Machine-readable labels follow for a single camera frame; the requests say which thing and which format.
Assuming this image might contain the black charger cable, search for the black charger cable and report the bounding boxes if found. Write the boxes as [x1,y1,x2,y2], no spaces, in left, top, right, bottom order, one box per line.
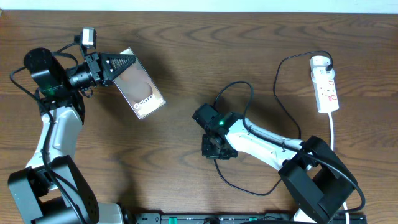
[213,50,334,197]

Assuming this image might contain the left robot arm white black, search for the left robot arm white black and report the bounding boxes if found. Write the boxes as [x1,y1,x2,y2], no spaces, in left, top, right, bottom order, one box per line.
[7,46,137,223]

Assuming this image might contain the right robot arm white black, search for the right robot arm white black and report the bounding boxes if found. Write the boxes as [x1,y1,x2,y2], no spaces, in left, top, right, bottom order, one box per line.
[192,103,358,223]

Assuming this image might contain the white power strip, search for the white power strip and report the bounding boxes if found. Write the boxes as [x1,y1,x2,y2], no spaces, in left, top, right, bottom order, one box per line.
[310,55,339,114]

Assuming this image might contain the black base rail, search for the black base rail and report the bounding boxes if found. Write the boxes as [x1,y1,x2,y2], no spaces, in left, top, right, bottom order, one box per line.
[133,212,368,224]

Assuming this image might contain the white power strip cord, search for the white power strip cord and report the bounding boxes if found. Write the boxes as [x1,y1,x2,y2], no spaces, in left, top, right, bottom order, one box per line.
[327,111,351,224]

